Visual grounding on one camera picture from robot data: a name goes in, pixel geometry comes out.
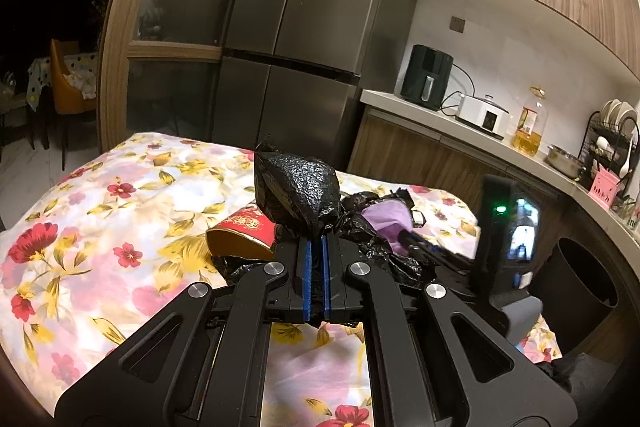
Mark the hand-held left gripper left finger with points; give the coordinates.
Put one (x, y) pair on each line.
(307, 279)

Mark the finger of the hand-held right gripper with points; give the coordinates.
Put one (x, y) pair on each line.
(435, 249)

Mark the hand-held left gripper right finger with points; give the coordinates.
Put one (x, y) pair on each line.
(329, 279)

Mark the purple plastic bag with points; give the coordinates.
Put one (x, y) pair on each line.
(382, 222)

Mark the red paper cup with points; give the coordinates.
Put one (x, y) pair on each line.
(245, 232)

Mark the black trash bin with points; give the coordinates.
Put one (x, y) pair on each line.
(580, 297)

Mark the wooden base cabinet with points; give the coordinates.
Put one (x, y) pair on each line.
(410, 152)

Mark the steel pot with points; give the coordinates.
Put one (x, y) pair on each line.
(565, 161)

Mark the cooking oil bottle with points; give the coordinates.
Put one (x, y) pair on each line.
(529, 132)

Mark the white kitchen countertop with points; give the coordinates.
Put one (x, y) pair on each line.
(450, 119)

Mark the pink utensil holder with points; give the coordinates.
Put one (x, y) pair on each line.
(605, 189)

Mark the white rice cooker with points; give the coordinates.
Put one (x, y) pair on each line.
(479, 113)

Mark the dark cloth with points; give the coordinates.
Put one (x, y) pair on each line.
(580, 377)

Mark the black dish rack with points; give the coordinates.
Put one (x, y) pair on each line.
(612, 132)

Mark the black air fryer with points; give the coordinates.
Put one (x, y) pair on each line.
(424, 74)

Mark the floral blanket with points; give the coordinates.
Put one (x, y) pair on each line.
(100, 232)

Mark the grey steel refrigerator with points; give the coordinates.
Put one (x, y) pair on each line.
(310, 32)

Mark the wooden glass door cabinet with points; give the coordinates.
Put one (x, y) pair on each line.
(175, 7)

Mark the polka dot tablecloth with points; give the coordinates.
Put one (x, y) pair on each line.
(82, 74)

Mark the orange chair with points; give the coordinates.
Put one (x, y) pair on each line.
(67, 92)

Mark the wall outlet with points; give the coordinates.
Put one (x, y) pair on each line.
(458, 24)

